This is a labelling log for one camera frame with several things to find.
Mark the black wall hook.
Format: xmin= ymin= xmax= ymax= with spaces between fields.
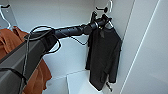
xmin=95 ymin=4 xmax=110 ymax=11
xmin=0 ymin=3 xmax=11 ymax=9

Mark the white wardrobe door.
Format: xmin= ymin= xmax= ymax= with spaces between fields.
xmin=118 ymin=0 xmax=168 ymax=94

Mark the white wardrobe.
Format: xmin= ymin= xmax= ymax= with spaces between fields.
xmin=0 ymin=0 xmax=135 ymax=94

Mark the black garment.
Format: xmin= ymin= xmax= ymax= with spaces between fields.
xmin=84 ymin=24 xmax=123 ymax=93

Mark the orange garment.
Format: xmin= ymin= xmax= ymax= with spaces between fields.
xmin=0 ymin=27 xmax=53 ymax=94

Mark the white clothes hanger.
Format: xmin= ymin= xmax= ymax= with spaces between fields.
xmin=0 ymin=4 xmax=18 ymax=32
xmin=105 ymin=0 xmax=115 ymax=30

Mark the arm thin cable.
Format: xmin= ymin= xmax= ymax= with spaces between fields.
xmin=69 ymin=34 xmax=90 ymax=47

